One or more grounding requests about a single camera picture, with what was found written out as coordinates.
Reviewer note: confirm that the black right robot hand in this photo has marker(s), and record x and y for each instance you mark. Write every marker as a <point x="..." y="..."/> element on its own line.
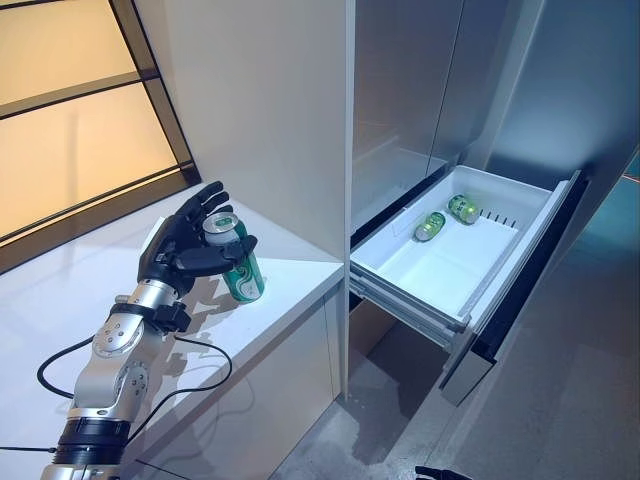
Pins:
<point x="432" y="474"/>

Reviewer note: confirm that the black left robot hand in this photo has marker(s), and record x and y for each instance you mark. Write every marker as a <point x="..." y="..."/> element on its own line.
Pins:
<point x="170" y="250"/>

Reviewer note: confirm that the green drink can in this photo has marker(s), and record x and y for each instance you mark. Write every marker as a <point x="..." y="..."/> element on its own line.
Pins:
<point x="462" y="209"/>
<point x="429" y="226"/>
<point x="245" y="285"/>

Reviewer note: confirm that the white fridge drawer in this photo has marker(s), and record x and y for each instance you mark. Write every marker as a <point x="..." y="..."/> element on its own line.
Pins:
<point x="450" y="270"/>

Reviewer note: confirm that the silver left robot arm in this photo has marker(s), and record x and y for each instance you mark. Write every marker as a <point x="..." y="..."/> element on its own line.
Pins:
<point x="110" y="385"/>

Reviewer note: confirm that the silver bottom fridge drawer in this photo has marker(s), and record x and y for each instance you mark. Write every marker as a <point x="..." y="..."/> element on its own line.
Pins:
<point x="465" y="385"/>

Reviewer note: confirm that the silver fridge door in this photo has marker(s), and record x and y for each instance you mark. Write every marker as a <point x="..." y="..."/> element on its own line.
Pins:
<point x="400" y="75"/>
<point x="490" y="60"/>

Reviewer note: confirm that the silver fridge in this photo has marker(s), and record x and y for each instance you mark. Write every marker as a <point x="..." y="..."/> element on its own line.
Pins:
<point x="490" y="60"/>

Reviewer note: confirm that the white counter cabinet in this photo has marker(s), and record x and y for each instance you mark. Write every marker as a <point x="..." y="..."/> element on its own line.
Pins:
<point x="290" y="280"/>

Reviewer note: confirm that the dark framed orange window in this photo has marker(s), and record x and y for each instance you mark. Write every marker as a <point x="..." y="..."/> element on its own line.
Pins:
<point x="75" y="135"/>

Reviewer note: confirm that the tall white cabinet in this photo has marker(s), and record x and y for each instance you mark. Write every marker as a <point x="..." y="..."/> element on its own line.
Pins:
<point x="260" y="100"/>

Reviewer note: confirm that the grey metallic side panel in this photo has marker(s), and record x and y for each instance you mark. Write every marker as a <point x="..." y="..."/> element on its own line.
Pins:
<point x="575" y="100"/>

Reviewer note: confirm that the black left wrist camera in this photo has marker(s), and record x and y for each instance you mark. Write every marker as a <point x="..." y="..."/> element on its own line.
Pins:
<point x="172" y="317"/>

